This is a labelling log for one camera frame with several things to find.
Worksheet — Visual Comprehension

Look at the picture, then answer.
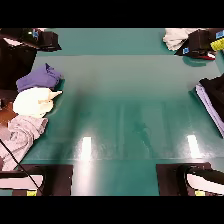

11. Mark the purple T-shirt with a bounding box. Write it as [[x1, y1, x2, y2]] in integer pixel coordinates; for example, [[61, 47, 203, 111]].
[[15, 62, 65, 93]]

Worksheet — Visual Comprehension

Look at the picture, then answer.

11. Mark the cream garment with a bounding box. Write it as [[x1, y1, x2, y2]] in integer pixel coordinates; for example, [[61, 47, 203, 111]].
[[12, 86, 64, 119]]

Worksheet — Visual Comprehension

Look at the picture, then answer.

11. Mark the white garment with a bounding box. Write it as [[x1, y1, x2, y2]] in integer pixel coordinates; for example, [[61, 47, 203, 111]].
[[162, 28, 198, 52]]

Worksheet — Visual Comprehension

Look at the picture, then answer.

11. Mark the lavender garment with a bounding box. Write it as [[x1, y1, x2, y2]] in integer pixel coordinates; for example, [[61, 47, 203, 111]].
[[194, 82, 224, 139]]

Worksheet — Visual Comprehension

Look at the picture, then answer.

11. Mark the brown garment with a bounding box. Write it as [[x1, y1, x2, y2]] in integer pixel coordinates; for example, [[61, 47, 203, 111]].
[[0, 99, 19, 127]]

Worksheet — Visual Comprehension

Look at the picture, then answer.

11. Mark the black garment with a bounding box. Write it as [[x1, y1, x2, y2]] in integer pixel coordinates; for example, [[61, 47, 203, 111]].
[[199, 73, 224, 123]]

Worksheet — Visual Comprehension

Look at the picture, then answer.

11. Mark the black cable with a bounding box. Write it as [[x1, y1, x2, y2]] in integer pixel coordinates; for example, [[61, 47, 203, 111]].
[[0, 138, 45, 196]]

